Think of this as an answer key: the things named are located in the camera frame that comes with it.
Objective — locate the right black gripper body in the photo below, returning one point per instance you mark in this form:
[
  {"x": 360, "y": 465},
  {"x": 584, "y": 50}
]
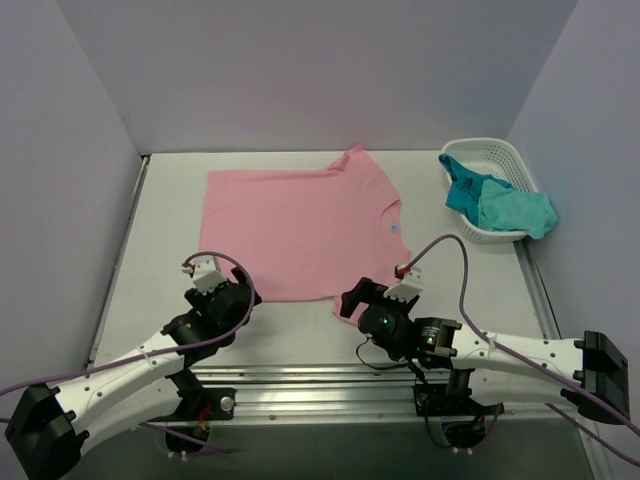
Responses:
[{"x": 370, "y": 291}]

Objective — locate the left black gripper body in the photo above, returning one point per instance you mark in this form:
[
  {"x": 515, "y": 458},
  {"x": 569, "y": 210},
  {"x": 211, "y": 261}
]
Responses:
[{"x": 240, "y": 282}]

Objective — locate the pink t shirt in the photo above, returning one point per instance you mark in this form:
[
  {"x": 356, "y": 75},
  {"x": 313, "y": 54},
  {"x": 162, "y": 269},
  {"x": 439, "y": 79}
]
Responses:
[{"x": 307, "y": 235}]

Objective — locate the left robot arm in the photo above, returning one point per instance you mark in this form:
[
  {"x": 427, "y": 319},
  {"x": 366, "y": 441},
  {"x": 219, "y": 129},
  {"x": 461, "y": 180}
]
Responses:
[{"x": 57, "y": 421}]

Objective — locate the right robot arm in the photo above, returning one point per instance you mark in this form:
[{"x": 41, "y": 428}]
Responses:
[{"x": 589, "y": 373}]

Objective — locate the teal t shirt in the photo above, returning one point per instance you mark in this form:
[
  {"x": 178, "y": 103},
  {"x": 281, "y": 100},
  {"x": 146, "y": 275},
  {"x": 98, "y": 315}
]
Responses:
[{"x": 494, "y": 205}]

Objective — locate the white plastic basket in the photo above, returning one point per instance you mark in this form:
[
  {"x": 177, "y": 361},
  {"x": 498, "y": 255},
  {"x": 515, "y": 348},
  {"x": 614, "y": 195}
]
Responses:
[{"x": 500, "y": 159}]

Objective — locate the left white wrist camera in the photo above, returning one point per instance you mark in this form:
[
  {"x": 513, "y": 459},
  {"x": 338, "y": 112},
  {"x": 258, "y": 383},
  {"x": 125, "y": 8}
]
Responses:
[{"x": 205, "y": 275}]

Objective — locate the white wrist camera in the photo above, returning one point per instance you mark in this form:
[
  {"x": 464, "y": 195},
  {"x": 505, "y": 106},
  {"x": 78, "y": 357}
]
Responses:
[
  {"x": 205, "y": 275},
  {"x": 409, "y": 284}
]

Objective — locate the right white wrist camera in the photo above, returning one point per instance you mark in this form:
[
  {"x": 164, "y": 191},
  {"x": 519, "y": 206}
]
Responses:
[{"x": 409, "y": 284}]

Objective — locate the aluminium mounting rail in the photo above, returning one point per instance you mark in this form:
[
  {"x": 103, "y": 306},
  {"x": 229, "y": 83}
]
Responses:
[{"x": 325, "y": 395}]

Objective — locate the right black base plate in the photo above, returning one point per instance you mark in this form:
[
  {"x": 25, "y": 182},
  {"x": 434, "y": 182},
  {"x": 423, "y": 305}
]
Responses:
[{"x": 434, "y": 400}]

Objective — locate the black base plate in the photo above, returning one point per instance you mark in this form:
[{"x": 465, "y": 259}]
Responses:
[
  {"x": 434, "y": 400},
  {"x": 208, "y": 404}
]

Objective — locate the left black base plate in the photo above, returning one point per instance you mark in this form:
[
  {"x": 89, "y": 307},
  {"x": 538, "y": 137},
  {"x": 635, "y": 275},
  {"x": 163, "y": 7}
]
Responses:
[{"x": 208, "y": 404}]

